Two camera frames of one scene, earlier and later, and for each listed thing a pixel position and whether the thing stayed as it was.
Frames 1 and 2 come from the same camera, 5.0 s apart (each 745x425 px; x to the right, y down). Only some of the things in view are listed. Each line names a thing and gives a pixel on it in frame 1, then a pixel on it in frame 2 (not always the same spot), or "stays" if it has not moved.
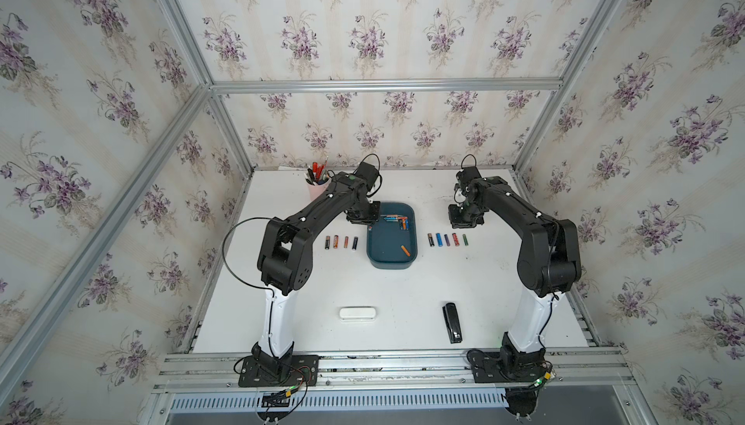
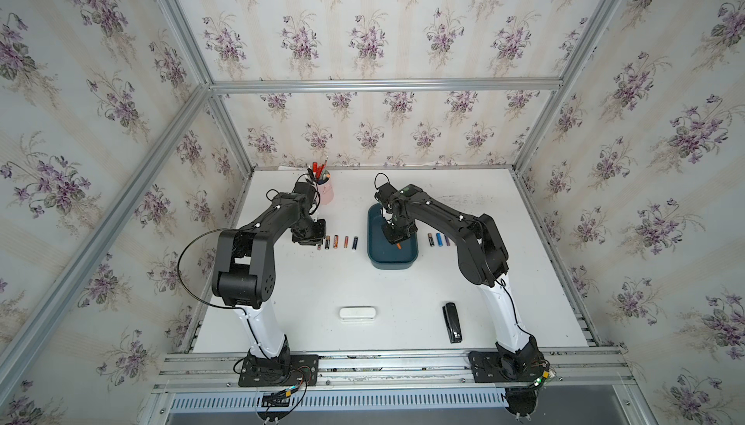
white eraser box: [358, 313] stays
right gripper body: [465, 214] → [397, 230]
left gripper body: [368, 213] → [308, 232]
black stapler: [452, 322] stays
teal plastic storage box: [391, 242] stays
